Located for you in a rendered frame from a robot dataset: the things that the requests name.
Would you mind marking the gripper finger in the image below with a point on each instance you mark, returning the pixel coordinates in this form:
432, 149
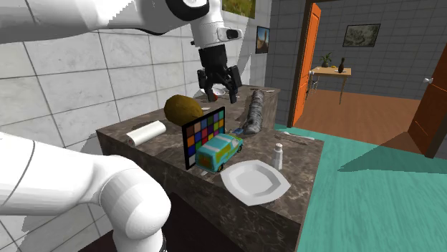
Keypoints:
202, 78
235, 76

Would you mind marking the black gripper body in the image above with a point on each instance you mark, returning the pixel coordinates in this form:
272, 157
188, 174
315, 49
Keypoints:
213, 57

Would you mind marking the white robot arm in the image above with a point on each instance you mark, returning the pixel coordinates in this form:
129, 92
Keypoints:
115, 195

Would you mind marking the white bowl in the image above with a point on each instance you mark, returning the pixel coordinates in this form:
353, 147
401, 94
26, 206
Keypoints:
219, 91

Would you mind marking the silver knife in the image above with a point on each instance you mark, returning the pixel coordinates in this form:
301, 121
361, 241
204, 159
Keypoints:
262, 90

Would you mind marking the brown round fruit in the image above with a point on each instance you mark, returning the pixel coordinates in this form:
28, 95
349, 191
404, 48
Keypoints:
181, 110

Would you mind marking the grey mottled roll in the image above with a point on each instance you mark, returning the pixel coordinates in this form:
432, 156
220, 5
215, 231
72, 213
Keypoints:
256, 111

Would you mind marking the small blue thing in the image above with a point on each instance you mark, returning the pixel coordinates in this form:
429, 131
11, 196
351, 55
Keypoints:
238, 131

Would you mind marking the colour checker chart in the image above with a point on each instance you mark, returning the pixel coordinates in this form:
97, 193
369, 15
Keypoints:
202, 134

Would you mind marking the orange door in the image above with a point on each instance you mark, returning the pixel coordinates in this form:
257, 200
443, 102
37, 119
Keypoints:
307, 62

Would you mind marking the teal toy van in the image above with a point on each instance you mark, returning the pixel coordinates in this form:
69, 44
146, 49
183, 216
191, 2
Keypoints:
218, 151

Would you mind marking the white paper towel roll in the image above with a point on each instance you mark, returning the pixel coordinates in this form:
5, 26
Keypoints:
146, 133

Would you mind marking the silver spoon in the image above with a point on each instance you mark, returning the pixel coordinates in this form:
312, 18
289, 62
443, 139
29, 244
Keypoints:
298, 136

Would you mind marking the white salt shaker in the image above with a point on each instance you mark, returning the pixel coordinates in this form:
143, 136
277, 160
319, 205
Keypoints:
278, 157

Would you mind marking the wooden table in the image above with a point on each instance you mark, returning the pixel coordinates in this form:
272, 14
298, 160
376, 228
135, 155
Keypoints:
331, 72

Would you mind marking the white square plate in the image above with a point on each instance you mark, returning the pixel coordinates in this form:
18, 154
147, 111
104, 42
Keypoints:
255, 181

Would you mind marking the brown door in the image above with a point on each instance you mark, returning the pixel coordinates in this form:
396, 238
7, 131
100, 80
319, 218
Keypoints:
431, 111

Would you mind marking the desert wall picture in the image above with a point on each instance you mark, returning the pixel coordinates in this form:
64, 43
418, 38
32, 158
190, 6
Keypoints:
262, 39

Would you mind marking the green wall picture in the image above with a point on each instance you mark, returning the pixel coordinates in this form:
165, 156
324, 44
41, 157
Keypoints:
241, 7

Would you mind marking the dark framed wall picture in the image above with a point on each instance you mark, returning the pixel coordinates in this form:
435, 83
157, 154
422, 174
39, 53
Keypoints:
361, 35

